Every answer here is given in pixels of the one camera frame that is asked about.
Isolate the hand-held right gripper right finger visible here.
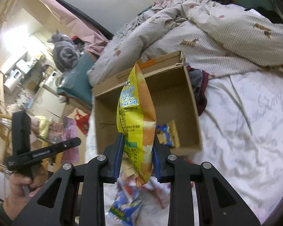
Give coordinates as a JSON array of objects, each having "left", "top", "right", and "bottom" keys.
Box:
[{"left": 152, "top": 137, "right": 262, "bottom": 226}]

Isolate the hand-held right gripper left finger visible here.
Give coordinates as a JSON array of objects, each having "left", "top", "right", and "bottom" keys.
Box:
[{"left": 13, "top": 133, "right": 125, "bottom": 226}]

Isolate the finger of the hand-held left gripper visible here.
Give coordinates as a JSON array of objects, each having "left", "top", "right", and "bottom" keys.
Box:
[{"left": 54, "top": 137, "right": 82, "bottom": 153}]

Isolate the yellow chip bag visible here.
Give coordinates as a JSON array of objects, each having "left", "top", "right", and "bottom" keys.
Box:
[{"left": 116, "top": 58, "right": 157, "bottom": 187}]

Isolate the cardboard box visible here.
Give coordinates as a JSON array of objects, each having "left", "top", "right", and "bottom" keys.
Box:
[{"left": 92, "top": 50, "right": 202, "bottom": 157}]

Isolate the person's left forearm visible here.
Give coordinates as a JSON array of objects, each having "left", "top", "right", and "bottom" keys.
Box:
[{"left": 0, "top": 202, "right": 14, "bottom": 226}]

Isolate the person's left hand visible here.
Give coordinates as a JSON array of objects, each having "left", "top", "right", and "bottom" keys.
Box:
[{"left": 3, "top": 164, "right": 50, "bottom": 219}]

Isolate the pink cloth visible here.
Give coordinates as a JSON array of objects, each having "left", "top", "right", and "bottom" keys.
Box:
[{"left": 61, "top": 116, "right": 79, "bottom": 167}]

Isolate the red white snack bag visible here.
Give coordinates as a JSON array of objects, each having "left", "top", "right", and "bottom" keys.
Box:
[{"left": 141, "top": 179, "right": 171, "bottom": 210}]

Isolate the small yellow blue snack packet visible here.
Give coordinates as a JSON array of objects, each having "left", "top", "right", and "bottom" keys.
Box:
[{"left": 156, "top": 120, "right": 180, "bottom": 149}]

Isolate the white kettle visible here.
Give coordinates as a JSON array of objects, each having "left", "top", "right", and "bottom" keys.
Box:
[{"left": 3, "top": 69, "right": 23, "bottom": 93}]

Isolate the blue green chip bag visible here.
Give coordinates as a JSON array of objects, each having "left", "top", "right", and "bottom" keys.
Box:
[{"left": 105, "top": 176, "right": 144, "bottom": 226}]

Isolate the teal cushion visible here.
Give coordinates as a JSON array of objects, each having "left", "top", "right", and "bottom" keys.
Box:
[{"left": 57, "top": 52, "right": 96, "bottom": 113}]

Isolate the maroon cloth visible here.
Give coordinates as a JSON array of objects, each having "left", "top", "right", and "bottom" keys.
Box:
[{"left": 187, "top": 66, "right": 209, "bottom": 117}]

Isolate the white printed bed sheet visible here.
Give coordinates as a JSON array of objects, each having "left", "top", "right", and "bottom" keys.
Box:
[{"left": 85, "top": 71, "right": 283, "bottom": 226}]

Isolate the grey tabby cat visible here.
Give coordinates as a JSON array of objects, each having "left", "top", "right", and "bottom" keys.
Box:
[{"left": 47, "top": 29, "right": 82, "bottom": 72}]

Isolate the pink curtain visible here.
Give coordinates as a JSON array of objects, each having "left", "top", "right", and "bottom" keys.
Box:
[{"left": 26, "top": 0, "right": 109, "bottom": 54}]

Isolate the beige patterned quilt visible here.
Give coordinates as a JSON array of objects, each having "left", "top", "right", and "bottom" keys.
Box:
[{"left": 87, "top": 0, "right": 283, "bottom": 85}]

